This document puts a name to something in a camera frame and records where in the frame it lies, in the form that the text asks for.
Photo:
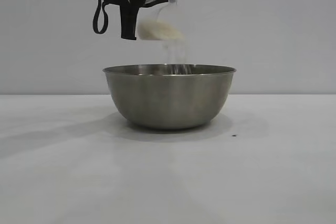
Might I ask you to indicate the clear plastic measuring cup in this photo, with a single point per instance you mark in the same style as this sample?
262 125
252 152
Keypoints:
143 31

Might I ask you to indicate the stainless steel mixing bowl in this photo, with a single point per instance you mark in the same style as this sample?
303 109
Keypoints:
169 98

